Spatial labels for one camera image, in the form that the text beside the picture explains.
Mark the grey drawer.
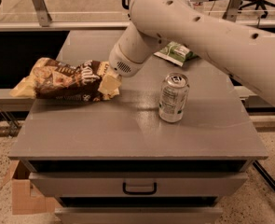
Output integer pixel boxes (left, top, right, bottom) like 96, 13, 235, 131
30, 172, 247, 197
55, 207, 223, 224

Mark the silver soda can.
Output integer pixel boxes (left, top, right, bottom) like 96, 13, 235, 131
158, 73, 189, 123

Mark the black drawer handle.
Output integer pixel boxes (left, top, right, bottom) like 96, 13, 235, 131
122, 182, 158, 195

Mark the grey drawer cabinet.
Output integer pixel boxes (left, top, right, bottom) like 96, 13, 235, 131
7, 30, 269, 224

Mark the lower grey drawer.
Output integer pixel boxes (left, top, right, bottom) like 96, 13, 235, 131
55, 207, 223, 224

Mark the brown and yellow chip bag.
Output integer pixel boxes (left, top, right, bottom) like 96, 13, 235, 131
10, 58, 119, 102

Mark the top grey drawer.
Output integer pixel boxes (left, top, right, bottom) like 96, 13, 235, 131
30, 172, 247, 197

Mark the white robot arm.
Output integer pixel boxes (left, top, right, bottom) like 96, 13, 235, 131
108, 0, 275, 107

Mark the brown cardboard box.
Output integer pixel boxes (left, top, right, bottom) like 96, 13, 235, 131
2, 161, 61, 215

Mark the green chip bag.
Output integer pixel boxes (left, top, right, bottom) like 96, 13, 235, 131
154, 42, 198, 66

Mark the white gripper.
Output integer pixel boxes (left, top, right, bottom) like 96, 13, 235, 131
97, 43, 144, 100

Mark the black office chair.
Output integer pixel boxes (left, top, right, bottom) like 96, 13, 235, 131
239, 0, 275, 19

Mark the metal railing with glass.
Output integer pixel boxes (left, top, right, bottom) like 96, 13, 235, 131
0, 0, 275, 28

